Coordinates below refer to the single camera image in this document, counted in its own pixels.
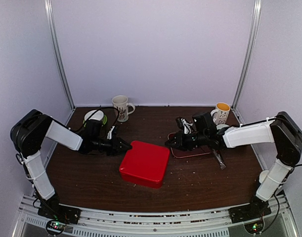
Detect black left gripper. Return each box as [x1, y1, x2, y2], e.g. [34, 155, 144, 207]
[92, 136, 131, 157]

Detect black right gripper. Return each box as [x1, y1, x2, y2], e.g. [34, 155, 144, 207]
[165, 130, 208, 152]

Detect red tin lid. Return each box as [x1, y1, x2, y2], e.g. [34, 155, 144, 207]
[119, 140, 170, 171]

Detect red tin box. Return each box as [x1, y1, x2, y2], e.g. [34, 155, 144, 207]
[119, 169, 165, 189]

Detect metal serving tongs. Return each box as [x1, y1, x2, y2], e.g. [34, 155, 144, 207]
[212, 149, 226, 170]

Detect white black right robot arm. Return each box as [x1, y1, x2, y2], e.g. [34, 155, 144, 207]
[165, 111, 302, 223]

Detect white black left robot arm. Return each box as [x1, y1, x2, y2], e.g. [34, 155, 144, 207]
[10, 109, 132, 223]

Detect dark red lacquer tray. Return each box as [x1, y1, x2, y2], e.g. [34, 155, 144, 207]
[171, 146, 211, 158]

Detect green saucer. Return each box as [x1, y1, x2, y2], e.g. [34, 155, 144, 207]
[83, 115, 107, 125]

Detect tall coral pattern mug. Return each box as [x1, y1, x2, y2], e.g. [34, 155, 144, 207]
[112, 95, 135, 122]

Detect white ceramic bowl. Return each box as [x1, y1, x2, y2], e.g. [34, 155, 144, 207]
[84, 110, 104, 121]

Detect blue lined ceramic bowl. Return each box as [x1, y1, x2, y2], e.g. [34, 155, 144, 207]
[216, 124, 229, 130]

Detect flower pattern mug yellow inside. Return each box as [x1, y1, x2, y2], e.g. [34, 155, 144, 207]
[210, 102, 231, 125]

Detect white paper cup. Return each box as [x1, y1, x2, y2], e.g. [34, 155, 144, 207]
[259, 170, 269, 184]

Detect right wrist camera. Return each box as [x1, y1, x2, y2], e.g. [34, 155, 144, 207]
[175, 117, 193, 134]

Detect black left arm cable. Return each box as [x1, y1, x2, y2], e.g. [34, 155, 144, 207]
[69, 107, 121, 131]

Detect aluminium front rail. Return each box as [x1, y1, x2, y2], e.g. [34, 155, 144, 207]
[16, 190, 296, 237]

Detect aluminium left corner post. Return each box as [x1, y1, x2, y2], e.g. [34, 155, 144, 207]
[44, 0, 76, 110]

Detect aluminium corner post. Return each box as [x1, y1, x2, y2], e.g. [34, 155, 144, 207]
[44, 0, 76, 110]
[232, 0, 262, 111]

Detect aluminium right corner post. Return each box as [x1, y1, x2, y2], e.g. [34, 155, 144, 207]
[232, 0, 262, 111]

